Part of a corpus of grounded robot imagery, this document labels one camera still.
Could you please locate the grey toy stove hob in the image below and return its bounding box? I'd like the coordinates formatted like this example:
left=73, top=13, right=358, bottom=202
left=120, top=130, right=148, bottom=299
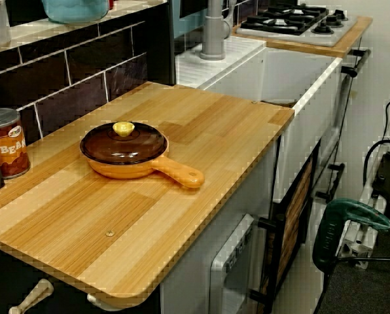
left=235, top=3, right=360, bottom=47

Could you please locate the black stove grate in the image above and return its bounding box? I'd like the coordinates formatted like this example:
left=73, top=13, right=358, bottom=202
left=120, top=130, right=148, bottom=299
left=240, top=3, right=330, bottom=37

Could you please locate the white round drawer knob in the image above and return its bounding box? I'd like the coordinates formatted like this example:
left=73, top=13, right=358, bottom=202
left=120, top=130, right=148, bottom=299
left=86, top=292, right=118, bottom=312

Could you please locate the toy beans can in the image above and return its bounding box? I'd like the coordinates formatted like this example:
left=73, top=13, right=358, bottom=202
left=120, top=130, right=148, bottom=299
left=0, top=107, right=31, bottom=180

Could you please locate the wooden crate front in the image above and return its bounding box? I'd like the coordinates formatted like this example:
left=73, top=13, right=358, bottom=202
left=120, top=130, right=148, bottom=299
left=273, top=159, right=314, bottom=286

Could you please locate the dark grey shelf panel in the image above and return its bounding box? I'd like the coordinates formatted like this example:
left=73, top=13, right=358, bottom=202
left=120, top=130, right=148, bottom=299
left=145, top=0, right=177, bottom=86

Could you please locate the orange toy frying pan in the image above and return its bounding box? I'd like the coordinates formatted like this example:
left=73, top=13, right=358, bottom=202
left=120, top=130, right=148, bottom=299
left=83, top=152, right=205, bottom=190

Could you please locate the black cabinet handle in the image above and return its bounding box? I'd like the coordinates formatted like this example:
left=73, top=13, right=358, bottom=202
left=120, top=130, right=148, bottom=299
left=315, top=162, right=346, bottom=201

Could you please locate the thick black looped cable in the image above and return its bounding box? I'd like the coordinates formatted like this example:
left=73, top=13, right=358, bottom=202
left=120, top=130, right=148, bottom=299
left=362, top=139, right=390, bottom=191

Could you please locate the grey toy dishwasher door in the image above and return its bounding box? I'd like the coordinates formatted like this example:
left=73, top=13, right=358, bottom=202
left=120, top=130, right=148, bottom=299
left=209, top=213, right=257, bottom=314

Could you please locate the aluminium frame rail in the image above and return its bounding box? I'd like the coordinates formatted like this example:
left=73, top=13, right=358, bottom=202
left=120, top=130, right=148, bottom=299
left=336, top=183, right=388, bottom=270

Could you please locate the cream wooden drawer handle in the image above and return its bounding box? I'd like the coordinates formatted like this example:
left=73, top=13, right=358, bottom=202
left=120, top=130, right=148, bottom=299
left=8, top=278, right=55, bottom=314

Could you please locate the white toy sink unit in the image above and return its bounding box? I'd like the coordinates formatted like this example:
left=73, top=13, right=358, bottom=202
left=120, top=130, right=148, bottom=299
left=175, top=35, right=344, bottom=201

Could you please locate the brown lid with yellow knob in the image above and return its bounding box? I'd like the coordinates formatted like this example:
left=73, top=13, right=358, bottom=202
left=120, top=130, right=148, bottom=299
left=79, top=121, right=170, bottom=166

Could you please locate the black oven door handle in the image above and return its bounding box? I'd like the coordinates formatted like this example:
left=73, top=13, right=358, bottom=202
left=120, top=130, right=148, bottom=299
left=341, top=48, right=372, bottom=79

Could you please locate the grey toy faucet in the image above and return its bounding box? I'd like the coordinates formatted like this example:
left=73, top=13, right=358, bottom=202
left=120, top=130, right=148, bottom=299
left=199, top=0, right=239, bottom=61

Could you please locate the teal plastic bin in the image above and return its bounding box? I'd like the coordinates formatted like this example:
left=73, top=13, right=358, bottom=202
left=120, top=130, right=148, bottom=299
left=175, top=0, right=209, bottom=39

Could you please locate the light blue plastic bowl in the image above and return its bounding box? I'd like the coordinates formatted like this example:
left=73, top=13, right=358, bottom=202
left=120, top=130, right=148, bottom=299
left=41, top=0, right=110, bottom=24

